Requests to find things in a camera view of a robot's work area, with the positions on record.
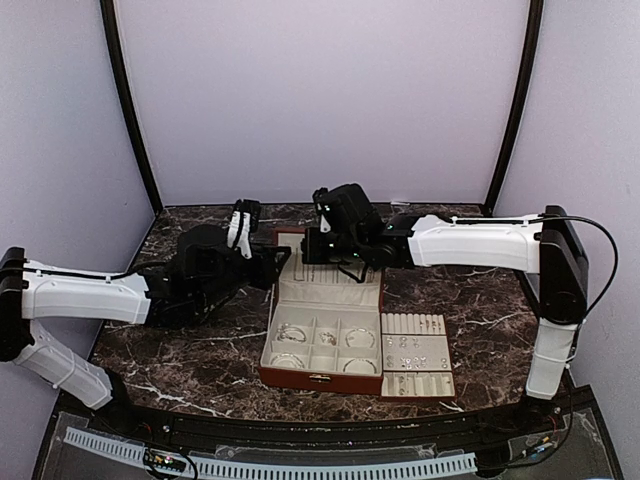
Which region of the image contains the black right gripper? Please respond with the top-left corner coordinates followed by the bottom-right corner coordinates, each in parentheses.
top-left (302, 225), bottom-right (366, 263)

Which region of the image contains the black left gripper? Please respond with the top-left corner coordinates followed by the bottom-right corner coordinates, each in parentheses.
top-left (196, 241), bottom-right (291, 309)

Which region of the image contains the brown jewelry display tray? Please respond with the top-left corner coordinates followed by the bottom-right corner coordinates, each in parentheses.
top-left (380, 313), bottom-right (456, 401)

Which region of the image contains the black left frame post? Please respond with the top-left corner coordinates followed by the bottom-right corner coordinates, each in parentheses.
top-left (99, 0), bottom-right (164, 216)

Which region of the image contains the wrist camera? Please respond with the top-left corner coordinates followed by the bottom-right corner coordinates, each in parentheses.
top-left (176, 199), bottom-right (261, 280)
top-left (312, 183), bottom-right (384, 242)

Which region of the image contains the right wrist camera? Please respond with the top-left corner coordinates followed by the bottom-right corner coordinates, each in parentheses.
top-left (312, 183), bottom-right (384, 242)

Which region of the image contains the black right frame post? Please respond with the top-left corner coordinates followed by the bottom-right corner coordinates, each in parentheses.
top-left (482, 0), bottom-right (545, 216)

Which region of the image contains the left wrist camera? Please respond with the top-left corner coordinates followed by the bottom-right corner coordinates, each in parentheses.
top-left (176, 199), bottom-right (261, 280)

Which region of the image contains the black frame post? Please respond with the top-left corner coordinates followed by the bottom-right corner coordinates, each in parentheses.
top-left (99, 0), bottom-right (164, 216)
top-left (482, 0), bottom-right (545, 216)

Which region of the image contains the red wooden jewelry box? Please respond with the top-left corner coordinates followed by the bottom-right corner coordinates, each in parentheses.
top-left (259, 227), bottom-right (384, 396)

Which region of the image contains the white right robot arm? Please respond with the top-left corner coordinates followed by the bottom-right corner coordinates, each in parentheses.
top-left (300, 204), bottom-right (607, 434)

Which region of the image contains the white slotted cable duct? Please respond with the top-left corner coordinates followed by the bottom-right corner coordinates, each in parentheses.
top-left (63, 427), bottom-right (478, 479)

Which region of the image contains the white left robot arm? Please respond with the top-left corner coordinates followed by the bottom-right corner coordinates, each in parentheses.
top-left (1, 245), bottom-right (291, 436)

